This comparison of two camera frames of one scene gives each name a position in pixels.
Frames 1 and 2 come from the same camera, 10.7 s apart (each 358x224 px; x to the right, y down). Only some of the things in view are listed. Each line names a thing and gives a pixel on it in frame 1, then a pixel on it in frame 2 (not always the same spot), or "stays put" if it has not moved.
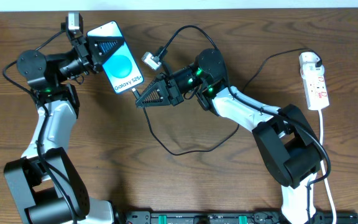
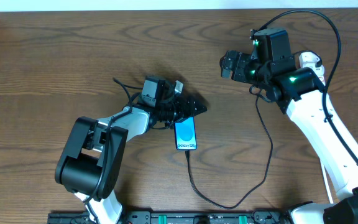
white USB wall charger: [307, 62] stays put
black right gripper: [173, 91] to [234, 66]
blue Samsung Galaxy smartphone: [120, 68] to [186, 134]
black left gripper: [86, 53] to [178, 109]
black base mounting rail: [321, 217] stays put
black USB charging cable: [244, 91] to [258, 184]
